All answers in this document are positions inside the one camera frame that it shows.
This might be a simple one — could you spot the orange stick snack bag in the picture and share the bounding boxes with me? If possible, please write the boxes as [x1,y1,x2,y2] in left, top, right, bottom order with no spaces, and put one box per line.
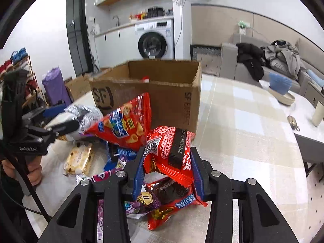
[45,104,103,142]

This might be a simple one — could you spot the black door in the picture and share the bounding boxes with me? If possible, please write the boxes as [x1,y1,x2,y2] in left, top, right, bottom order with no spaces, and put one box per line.
[65,0,93,76]

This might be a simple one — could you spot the person's left hand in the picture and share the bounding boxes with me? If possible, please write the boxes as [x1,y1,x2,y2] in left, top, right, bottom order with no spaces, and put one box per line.
[1,156,42,186]

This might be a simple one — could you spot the white marble coffee table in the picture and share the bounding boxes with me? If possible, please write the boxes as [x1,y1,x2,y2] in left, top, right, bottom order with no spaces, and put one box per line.
[258,79,324,165]

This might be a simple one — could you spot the red cone crisps bag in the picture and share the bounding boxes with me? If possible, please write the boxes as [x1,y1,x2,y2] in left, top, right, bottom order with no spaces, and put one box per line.
[85,93,151,151]

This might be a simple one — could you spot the white washing machine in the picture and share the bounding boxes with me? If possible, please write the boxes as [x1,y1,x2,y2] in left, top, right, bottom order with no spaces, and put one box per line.
[134,19,175,60]

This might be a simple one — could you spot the red black snack packet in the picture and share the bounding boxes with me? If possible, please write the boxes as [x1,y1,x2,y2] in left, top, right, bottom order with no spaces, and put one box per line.
[143,126,195,188]

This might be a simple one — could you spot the blue bowl stack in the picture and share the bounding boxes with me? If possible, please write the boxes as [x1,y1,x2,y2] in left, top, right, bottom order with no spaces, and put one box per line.
[269,73,292,95]

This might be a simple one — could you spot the cracker biscuit packet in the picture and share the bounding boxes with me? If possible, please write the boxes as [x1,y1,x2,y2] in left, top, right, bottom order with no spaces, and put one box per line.
[63,142,94,176]

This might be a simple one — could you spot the metal key pouch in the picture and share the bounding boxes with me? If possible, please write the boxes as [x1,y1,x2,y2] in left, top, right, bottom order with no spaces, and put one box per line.
[287,115,300,131]

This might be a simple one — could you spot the black jacket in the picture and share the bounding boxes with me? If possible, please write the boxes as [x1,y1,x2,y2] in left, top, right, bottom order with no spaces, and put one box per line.
[236,43,264,81]

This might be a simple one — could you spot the purple grape candy bag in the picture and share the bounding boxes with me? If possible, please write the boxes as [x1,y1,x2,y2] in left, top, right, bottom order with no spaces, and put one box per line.
[91,168,163,243]

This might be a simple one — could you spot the grey clothes pile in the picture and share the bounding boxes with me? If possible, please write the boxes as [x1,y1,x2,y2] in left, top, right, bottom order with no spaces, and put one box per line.
[262,40,304,80]

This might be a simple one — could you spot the wooden shoe rack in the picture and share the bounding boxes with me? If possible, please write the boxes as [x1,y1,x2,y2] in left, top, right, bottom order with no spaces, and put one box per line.
[1,48,48,113]

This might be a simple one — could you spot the black white floor rug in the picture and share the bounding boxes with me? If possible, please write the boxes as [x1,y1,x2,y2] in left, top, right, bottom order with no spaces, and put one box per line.
[190,45,221,76]

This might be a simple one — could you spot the white cup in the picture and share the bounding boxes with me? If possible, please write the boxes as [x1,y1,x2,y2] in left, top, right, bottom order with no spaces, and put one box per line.
[311,101,324,127]

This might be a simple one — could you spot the red chocolate pie packet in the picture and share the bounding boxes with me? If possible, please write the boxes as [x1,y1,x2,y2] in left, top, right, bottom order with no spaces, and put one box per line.
[146,177,208,230]

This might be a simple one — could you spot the black cable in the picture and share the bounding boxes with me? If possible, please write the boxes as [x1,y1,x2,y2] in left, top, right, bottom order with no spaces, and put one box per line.
[0,141,53,223]

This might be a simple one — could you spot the blue cookie packet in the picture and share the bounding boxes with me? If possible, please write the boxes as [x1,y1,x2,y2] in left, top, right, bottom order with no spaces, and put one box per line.
[104,142,137,171]

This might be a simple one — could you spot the white kitchen cabinets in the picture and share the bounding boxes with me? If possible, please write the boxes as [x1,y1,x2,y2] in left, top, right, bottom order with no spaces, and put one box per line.
[95,26,142,67]

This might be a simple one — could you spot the small cardboard box on floor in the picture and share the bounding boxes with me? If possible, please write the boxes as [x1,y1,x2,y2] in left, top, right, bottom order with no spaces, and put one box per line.
[65,74,91,102]

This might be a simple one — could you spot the brown SF cardboard box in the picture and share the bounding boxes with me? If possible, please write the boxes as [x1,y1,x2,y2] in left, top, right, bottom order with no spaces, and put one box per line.
[88,59,201,133]

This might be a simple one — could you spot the grey sofa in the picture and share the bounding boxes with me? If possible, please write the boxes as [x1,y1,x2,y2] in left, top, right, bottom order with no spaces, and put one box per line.
[220,34,323,95]

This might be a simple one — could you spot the beige plate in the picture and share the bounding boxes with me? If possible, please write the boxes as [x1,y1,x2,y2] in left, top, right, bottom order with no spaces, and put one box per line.
[268,87,295,106]

